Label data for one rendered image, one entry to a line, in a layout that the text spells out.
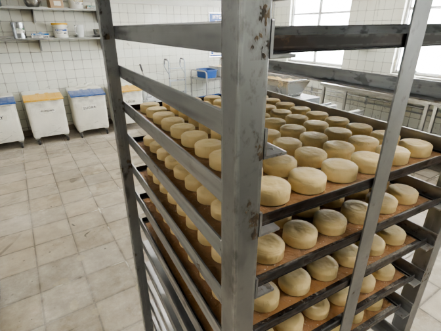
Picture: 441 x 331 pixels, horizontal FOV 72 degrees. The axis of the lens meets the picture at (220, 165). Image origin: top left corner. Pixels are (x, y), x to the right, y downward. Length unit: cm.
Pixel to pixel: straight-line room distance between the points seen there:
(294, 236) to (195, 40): 29
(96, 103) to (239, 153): 533
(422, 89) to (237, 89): 46
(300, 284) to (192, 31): 39
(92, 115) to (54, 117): 57
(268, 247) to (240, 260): 9
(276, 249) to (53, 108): 520
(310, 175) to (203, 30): 22
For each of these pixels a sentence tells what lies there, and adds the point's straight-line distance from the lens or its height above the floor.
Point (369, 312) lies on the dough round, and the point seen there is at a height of 113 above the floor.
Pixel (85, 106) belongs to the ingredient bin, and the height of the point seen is 53.
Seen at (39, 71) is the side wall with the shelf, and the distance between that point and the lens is 606.
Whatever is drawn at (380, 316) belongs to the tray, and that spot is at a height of 114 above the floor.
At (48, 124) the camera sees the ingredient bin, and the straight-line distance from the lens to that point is 555.
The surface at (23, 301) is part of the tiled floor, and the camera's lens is 263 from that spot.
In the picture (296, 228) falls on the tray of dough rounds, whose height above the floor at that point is 142.
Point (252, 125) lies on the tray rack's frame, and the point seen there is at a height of 161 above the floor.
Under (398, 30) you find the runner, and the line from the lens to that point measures 69.
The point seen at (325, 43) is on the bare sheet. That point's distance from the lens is 33.
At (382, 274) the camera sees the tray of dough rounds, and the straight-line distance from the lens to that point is 73.
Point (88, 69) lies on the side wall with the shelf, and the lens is 615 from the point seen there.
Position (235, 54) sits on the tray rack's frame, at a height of 167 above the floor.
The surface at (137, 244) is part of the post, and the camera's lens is 105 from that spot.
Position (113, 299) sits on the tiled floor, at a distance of 239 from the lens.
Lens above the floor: 169
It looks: 24 degrees down
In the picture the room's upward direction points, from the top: straight up
